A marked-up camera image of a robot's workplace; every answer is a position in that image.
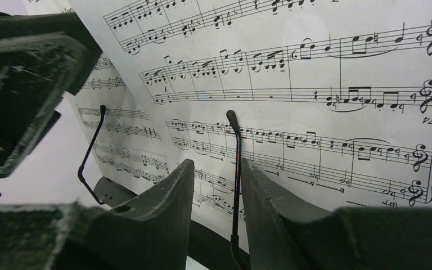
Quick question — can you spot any white sheet music page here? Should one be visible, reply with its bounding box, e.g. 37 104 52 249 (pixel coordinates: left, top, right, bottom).
69 0 432 254
67 53 170 194

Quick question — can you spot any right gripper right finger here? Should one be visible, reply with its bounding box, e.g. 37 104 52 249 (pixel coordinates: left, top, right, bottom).
241 160 432 269

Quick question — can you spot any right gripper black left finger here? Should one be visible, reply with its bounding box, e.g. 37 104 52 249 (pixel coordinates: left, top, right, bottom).
0 159 195 269

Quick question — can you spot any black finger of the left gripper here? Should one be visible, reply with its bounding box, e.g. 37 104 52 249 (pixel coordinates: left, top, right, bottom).
0 12 102 178

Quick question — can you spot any black perforated music stand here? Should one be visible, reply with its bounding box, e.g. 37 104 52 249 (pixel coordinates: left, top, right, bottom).
77 105 251 269

